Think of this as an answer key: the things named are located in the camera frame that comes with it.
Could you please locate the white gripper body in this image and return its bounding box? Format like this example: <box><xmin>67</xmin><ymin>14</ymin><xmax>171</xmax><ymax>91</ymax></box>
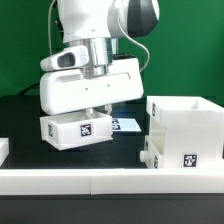
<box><xmin>40</xmin><ymin>58</ymin><xmax>143</xmax><ymax>115</ymax></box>

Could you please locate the white drawer box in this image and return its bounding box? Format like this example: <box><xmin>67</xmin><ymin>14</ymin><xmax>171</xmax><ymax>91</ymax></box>
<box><xmin>139</xmin><ymin>136</ymin><xmax>163</xmax><ymax>169</ymax></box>
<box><xmin>40</xmin><ymin>111</ymin><xmax>113</xmax><ymax>150</ymax></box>

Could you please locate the white front drawer box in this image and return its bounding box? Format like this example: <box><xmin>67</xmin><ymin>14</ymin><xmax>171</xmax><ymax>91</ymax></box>
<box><xmin>139</xmin><ymin>136</ymin><xmax>163</xmax><ymax>169</ymax></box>

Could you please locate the white drawer cabinet frame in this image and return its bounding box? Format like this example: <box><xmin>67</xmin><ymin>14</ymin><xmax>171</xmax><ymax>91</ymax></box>
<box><xmin>145</xmin><ymin>96</ymin><xmax>224</xmax><ymax>169</ymax></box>

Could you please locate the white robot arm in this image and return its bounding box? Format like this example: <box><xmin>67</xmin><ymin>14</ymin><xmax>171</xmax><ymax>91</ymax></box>
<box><xmin>40</xmin><ymin>0</ymin><xmax>160</xmax><ymax>115</ymax></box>

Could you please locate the marker sheet on table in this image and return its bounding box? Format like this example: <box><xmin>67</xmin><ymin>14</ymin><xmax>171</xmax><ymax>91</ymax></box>
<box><xmin>112</xmin><ymin>118</ymin><xmax>141</xmax><ymax>132</ymax></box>

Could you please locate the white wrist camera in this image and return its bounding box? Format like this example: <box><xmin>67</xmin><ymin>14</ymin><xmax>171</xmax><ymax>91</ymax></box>
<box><xmin>40</xmin><ymin>45</ymin><xmax>89</xmax><ymax>71</ymax></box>

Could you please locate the white obstacle wall fence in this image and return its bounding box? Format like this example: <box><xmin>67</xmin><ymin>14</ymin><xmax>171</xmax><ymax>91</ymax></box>
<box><xmin>0</xmin><ymin>137</ymin><xmax>224</xmax><ymax>196</ymax></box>

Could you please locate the white cable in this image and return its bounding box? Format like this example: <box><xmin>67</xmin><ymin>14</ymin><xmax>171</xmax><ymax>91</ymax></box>
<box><xmin>114</xmin><ymin>0</ymin><xmax>151</xmax><ymax>73</ymax></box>

